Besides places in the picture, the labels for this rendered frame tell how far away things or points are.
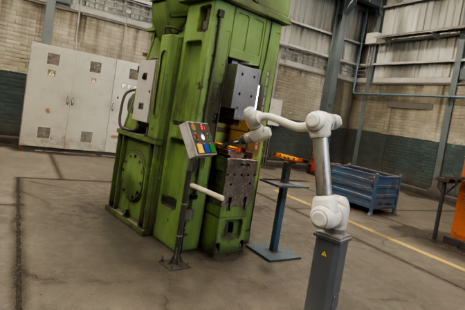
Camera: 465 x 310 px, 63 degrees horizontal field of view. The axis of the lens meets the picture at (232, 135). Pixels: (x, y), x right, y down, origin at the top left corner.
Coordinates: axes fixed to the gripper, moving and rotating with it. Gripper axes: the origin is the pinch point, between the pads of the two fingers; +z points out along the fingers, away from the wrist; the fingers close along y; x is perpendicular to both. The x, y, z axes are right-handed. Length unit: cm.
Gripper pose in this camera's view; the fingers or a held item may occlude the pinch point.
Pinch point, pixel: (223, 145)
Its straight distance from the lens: 306.2
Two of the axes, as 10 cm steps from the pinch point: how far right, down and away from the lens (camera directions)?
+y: 3.9, -0.1, 9.2
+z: -8.8, 2.7, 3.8
